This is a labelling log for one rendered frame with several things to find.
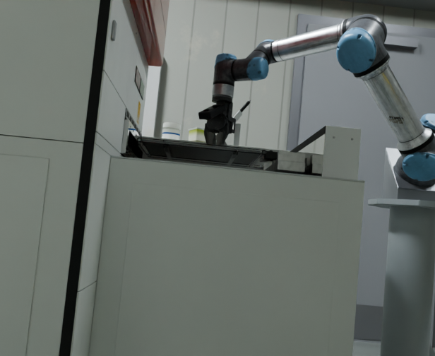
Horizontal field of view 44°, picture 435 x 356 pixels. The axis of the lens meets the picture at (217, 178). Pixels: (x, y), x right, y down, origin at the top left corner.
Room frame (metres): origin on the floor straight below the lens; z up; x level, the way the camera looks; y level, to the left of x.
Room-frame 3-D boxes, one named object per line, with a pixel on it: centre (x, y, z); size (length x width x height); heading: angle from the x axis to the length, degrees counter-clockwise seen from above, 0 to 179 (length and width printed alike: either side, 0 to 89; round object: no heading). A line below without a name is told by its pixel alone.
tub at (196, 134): (2.06, 0.08, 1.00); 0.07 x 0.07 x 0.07; 29
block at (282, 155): (1.59, -0.21, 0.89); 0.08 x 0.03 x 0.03; 92
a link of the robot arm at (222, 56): (1.87, 0.01, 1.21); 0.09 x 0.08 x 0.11; 58
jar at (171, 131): (2.16, 0.20, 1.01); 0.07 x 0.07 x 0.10
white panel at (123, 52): (1.52, 0.28, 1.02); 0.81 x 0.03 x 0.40; 2
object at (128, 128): (1.70, 0.27, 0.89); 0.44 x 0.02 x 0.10; 2
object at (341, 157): (1.67, -0.30, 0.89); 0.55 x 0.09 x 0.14; 2
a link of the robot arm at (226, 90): (1.87, 0.01, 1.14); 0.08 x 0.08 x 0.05
